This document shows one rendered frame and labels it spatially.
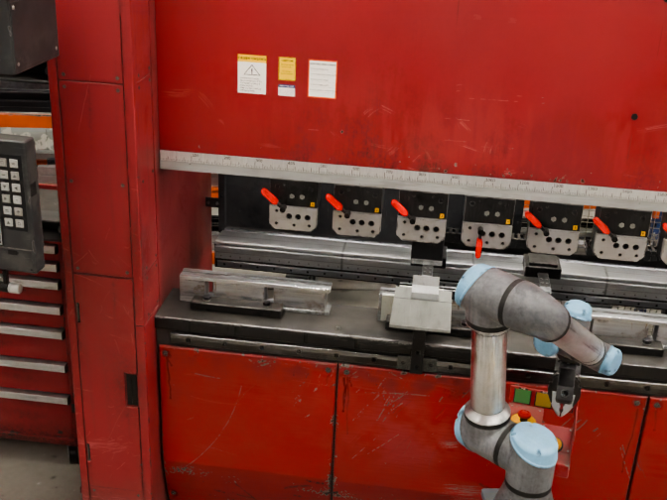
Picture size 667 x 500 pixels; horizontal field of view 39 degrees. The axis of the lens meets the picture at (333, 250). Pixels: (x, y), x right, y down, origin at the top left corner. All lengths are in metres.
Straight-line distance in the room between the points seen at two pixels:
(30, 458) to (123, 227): 1.41
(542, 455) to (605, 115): 1.02
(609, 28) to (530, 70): 0.24
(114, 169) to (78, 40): 0.38
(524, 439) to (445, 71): 1.07
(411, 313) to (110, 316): 0.93
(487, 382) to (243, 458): 1.22
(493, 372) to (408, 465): 0.98
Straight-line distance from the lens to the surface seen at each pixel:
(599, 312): 3.09
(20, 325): 3.62
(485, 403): 2.35
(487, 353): 2.26
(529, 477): 2.38
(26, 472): 3.93
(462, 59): 2.75
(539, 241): 2.92
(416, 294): 2.94
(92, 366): 3.12
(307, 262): 3.30
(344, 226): 2.92
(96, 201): 2.86
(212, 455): 3.32
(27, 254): 2.53
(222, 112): 2.88
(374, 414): 3.11
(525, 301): 2.12
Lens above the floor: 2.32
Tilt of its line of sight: 24 degrees down
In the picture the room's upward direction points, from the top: 3 degrees clockwise
